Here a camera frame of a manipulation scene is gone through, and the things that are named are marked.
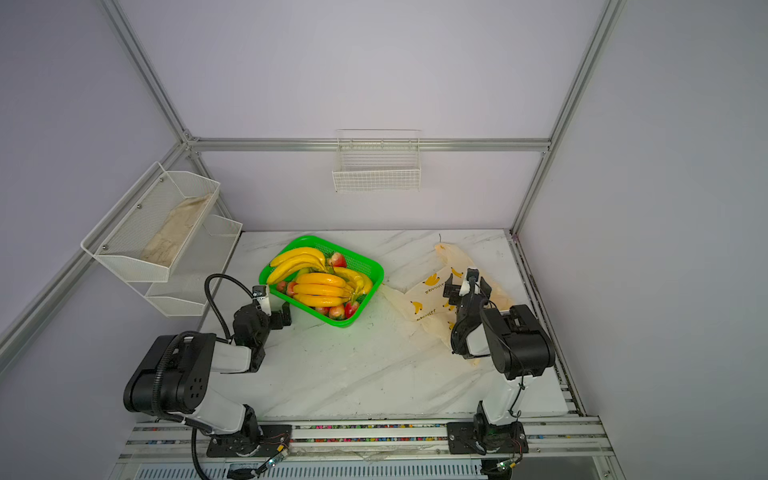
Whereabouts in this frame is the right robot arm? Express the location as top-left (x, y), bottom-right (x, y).
top-left (443, 268), bottom-right (556, 457)

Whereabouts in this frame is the upper white mesh shelf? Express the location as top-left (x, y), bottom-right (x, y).
top-left (81, 163), bottom-right (220, 283)

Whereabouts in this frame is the yellow banana bunch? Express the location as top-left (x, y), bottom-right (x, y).
top-left (289, 267), bottom-right (373, 308)
top-left (264, 247), bottom-right (329, 285)

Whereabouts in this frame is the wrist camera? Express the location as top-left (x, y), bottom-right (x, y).
top-left (459, 268), bottom-right (480, 297)
top-left (252, 285), bottom-right (272, 316)

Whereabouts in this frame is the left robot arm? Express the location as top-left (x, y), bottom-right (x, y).
top-left (123, 273), bottom-right (292, 456)

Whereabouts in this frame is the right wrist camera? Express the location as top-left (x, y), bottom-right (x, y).
top-left (459, 268), bottom-right (480, 297)

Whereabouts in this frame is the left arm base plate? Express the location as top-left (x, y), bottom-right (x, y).
top-left (206, 424), bottom-right (293, 459)

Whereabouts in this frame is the aluminium mounting rail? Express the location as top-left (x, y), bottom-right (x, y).
top-left (118, 416), bottom-right (615, 463)

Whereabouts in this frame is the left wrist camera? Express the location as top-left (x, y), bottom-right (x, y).
top-left (252, 285), bottom-right (272, 316)

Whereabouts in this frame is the banana print plastic bag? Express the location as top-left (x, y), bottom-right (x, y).
top-left (379, 243), bottom-right (516, 352)

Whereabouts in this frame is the beige cloth in shelf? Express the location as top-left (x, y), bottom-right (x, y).
top-left (140, 194), bottom-right (211, 267)

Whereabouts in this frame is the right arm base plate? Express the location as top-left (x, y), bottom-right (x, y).
top-left (446, 422), bottom-right (529, 455)

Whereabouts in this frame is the white wire wall basket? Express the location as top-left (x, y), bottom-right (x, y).
top-left (332, 129), bottom-right (422, 194)

